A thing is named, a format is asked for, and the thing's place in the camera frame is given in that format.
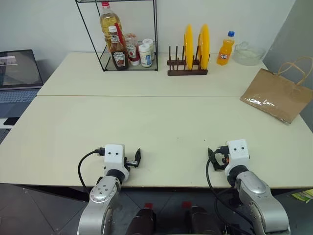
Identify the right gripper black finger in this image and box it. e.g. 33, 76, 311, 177
207, 147, 217, 164

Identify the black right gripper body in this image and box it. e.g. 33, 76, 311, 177
212, 153, 229, 172

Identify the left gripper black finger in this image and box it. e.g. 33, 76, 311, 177
134, 147, 142, 167

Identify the brown paper bag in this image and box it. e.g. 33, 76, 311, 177
239, 56, 313, 125

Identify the dark rounded shape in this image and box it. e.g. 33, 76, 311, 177
128, 202, 157, 235
182, 201, 221, 235

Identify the dark wooden plate rack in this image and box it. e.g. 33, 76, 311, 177
167, 45, 208, 76

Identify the green printed packet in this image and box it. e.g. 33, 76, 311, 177
291, 188, 313, 203

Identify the white lidded jar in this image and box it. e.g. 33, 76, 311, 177
142, 38, 156, 61
138, 44, 154, 68

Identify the tall dark ketchup bottle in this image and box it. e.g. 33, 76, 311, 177
108, 26, 130, 71

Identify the orange soda bottle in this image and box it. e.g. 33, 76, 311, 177
216, 31, 236, 66

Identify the small red ketchup bottle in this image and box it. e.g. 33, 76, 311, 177
125, 33, 141, 66

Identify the clear glass bowl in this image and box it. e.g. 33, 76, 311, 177
233, 41, 267, 66

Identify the yellow plate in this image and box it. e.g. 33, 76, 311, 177
197, 23, 211, 70
183, 23, 194, 70

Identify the large cooking oil bottle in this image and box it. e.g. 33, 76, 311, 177
99, 1, 122, 53

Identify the grey laptop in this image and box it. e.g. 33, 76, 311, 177
0, 49, 44, 118

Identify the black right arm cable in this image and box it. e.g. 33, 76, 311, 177
206, 146, 255, 226

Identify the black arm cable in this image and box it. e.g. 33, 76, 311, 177
78, 147, 106, 196
206, 146, 255, 226

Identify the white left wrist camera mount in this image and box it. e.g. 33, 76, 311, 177
104, 144, 126, 172

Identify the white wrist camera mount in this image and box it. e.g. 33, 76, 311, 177
224, 139, 250, 176
104, 144, 126, 172

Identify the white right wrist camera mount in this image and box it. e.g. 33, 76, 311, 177
224, 139, 250, 176

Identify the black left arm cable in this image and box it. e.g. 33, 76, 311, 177
78, 147, 106, 196

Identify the black wire shelf rack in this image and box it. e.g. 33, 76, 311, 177
75, 0, 159, 72

